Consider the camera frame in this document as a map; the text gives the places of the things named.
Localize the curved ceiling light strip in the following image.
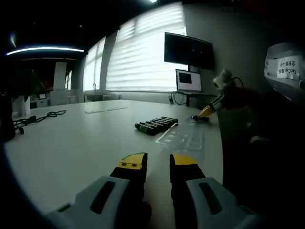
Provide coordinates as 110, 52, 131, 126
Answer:
6, 47, 84, 56

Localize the person's dark clothing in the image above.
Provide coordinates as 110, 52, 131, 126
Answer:
219, 90, 305, 229

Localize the wide white window blind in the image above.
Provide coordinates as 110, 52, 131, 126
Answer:
106, 3, 187, 93

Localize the white square pillar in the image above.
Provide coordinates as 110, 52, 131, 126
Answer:
53, 62, 67, 90

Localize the black round desk device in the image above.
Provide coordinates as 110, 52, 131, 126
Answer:
0, 93, 16, 141

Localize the grey sink counter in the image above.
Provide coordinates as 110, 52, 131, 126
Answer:
83, 93, 122, 103

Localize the white box with small display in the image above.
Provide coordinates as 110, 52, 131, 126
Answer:
37, 93, 50, 108

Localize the open laptop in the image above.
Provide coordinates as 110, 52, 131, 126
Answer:
175, 68, 203, 93

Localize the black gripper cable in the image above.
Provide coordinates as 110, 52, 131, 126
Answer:
233, 76, 245, 89

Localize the row of dark medicine bottles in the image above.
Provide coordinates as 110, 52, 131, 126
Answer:
134, 116, 179, 136

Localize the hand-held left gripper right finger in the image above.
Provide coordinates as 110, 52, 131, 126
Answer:
169, 153, 263, 229

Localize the white low cabinet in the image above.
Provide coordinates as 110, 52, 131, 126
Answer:
50, 89, 83, 105

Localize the clear plastic box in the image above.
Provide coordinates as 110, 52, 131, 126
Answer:
156, 119, 207, 153

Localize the clear acrylic strip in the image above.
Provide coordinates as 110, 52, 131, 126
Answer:
85, 106, 128, 114

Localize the black wall monitor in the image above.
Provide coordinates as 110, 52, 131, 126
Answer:
164, 32, 214, 71

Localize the laptop with lit screen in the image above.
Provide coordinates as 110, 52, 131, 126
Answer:
177, 64, 218, 107

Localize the black cable bundle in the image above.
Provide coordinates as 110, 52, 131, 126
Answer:
168, 92, 185, 105

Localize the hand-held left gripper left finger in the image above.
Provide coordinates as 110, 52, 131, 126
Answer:
45, 152, 148, 229

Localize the black power cable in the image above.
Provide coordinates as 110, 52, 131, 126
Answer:
13, 110, 67, 134

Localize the narrow white window blind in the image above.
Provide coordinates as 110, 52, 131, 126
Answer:
83, 37, 107, 91

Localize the person's left hand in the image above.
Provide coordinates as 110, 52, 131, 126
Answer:
142, 202, 153, 225

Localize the green plant in white pot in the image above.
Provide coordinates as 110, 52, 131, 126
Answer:
9, 69, 46, 116

